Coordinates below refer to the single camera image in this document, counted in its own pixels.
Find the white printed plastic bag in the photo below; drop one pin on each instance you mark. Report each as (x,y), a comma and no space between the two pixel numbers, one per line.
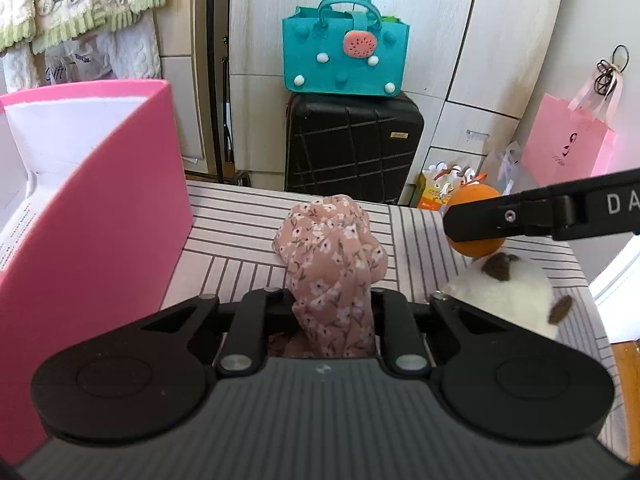
(75,62)

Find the black suitcase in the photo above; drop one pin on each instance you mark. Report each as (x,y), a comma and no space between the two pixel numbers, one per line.
(350,150)

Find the white knit garment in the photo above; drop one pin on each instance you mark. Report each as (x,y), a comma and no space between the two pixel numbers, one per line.
(135,55)

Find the pink paper gift bag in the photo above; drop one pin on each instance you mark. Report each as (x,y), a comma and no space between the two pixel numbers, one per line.
(560,145)

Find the orange white snack bag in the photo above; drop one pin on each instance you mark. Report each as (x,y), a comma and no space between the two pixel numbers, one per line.
(435,191)

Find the floral pink cloth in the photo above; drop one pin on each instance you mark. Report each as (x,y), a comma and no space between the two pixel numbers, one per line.
(330,270)

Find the white wardrobe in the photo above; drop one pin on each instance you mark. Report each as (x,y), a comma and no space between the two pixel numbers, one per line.
(450,35)

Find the clear plastic bag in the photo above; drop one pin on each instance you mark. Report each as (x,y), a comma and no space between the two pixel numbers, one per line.
(505,170)

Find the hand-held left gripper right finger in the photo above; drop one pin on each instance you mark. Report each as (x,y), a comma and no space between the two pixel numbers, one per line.
(392,310)

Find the pink cardboard box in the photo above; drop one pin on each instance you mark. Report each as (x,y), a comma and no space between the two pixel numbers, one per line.
(100,260)

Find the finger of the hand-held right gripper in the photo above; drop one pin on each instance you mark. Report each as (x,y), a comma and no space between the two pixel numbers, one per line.
(500,220)

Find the teal felt handbag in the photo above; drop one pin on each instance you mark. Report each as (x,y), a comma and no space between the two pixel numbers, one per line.
(325,75)

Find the white brown plush toy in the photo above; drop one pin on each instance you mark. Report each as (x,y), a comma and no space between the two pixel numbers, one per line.
(515,285)

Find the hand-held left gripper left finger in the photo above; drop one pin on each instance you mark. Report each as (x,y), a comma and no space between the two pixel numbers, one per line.
(260,310)

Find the orange ball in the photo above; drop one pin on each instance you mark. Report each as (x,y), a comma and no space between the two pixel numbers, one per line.
(477,194)

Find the striped pink tablecloth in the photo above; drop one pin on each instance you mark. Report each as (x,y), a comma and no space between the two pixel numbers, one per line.
(240,220)

